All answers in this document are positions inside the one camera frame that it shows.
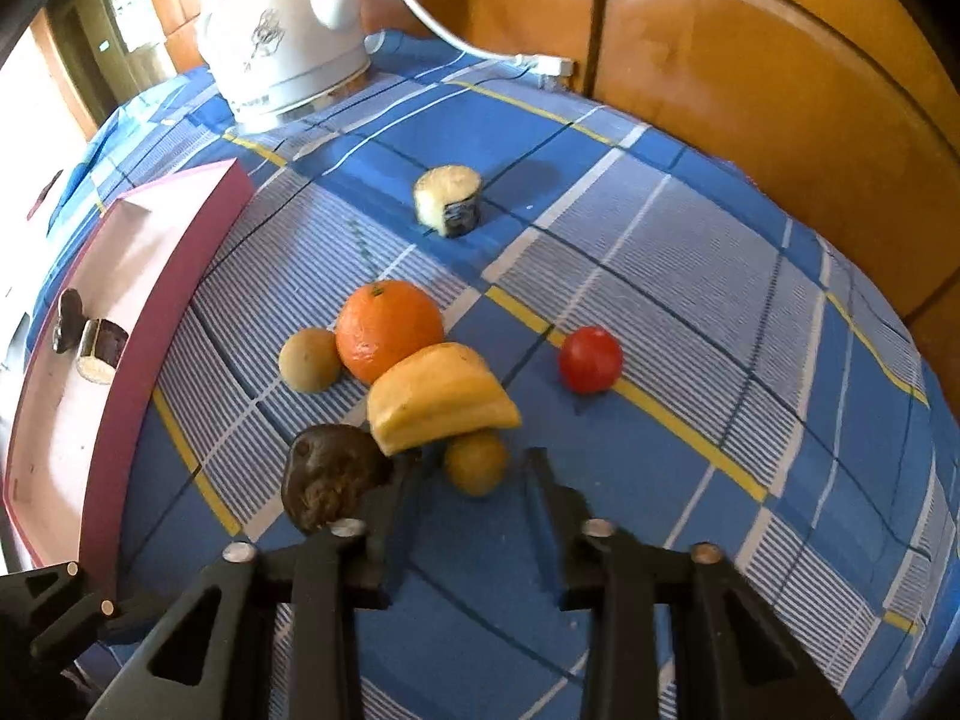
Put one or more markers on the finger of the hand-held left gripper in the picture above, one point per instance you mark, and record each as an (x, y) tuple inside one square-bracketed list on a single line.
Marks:
[(67, 619)]

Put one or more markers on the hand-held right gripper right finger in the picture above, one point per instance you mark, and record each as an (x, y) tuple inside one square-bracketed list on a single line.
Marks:
[(551, 510)]

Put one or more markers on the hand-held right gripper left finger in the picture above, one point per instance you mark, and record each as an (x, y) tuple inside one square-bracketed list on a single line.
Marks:
[(401, 510)]

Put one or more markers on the dark brown avocado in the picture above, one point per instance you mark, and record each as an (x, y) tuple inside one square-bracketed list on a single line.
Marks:
[(330, 465)]

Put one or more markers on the yellow banana bunch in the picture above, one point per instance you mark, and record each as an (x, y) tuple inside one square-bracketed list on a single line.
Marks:
[(435, 405)]

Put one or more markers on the red tomato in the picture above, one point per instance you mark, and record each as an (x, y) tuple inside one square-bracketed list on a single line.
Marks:
[(591, 360)]

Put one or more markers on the pink cardboard box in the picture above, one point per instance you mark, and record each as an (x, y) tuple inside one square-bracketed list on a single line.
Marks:
[(172, 292)]

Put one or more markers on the pale yellow roll dark wrap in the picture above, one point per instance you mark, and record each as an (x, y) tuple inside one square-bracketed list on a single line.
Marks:
[(442, 191)]

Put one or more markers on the brown kiwi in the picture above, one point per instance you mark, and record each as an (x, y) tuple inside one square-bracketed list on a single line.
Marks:
[(307, 360)]

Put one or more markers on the orange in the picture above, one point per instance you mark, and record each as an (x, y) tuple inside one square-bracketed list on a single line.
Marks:
[(382, 330)]

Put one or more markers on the blue plaid tablecloth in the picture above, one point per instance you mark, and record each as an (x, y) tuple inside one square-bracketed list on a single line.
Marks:
[(675, 240)]

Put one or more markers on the small dark brown piece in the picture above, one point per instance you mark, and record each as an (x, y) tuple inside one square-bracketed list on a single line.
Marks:
[(67, 315)]

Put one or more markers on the silver kettle base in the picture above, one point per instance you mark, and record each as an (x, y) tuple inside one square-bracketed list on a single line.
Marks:
[(330, 94)]

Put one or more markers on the white power plug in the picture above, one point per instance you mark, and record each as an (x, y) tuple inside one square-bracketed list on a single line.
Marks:
[(551, 64)]

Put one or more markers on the white ceramic electric kettle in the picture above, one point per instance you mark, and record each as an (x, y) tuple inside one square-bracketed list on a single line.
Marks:
[(277, 37)]

